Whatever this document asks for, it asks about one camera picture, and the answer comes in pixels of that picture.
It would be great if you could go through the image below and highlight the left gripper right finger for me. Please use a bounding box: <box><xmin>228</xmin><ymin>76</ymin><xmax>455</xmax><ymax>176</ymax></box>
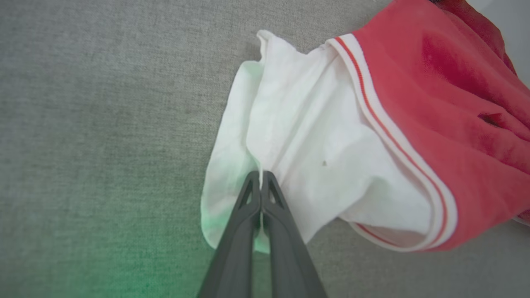
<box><xmin>261</xmin><ymin>171</ymin><xmax>328</xmax><ymax>298</ymax></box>

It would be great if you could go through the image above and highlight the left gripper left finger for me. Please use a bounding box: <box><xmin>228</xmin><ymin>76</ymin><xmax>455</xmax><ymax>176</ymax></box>
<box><xmin>197</xmin><ymin>171</ymin><xmax>262</xmax><ymax>298</ymax></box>

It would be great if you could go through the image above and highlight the red and white garment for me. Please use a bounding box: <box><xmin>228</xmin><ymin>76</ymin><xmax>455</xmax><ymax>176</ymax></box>
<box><xmin>200</xmin><ymin>0</ymin><xmax>530</xmax><ymax>254</ymax></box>

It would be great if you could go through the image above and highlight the grey fabric sofa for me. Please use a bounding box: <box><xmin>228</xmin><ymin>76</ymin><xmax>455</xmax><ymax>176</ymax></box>
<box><xmin>0</xmin><ymin>0</ymin><xmax>530</xmax><ymax>298</ymax></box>

